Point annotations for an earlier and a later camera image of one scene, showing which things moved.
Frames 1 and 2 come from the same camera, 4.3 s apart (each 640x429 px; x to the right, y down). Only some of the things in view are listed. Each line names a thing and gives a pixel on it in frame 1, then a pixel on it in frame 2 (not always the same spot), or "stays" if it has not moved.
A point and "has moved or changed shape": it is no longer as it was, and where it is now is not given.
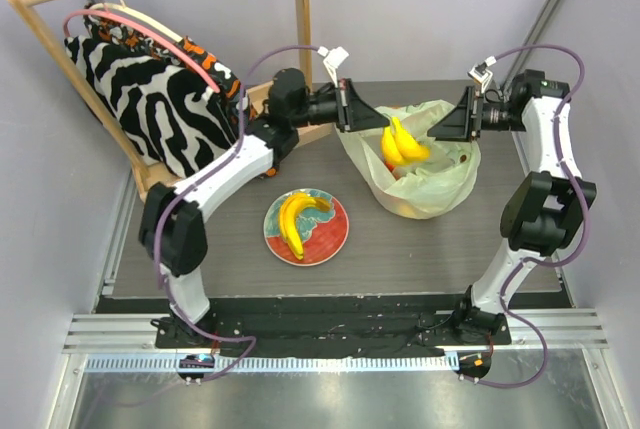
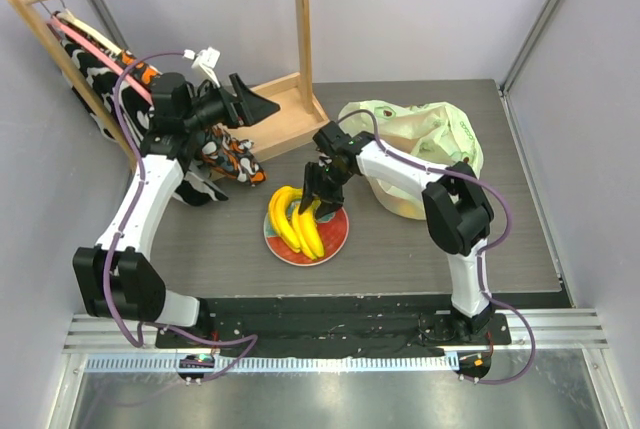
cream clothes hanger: x=137 y=16 → x=66 y=15
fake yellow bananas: x=288 y=218 has moved or changed shape
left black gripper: x=352 y=113 → x=248 y=108
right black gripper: x=476 y=114 → x=323 y=184
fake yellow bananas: x=400 y=147 → x=307 y=230
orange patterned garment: x=122 y=34 → x=217 y=152
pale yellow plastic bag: x=439 y=186 stays
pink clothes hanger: x=150 y=33 → x=77 y=38
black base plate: x=313 y=326 stays
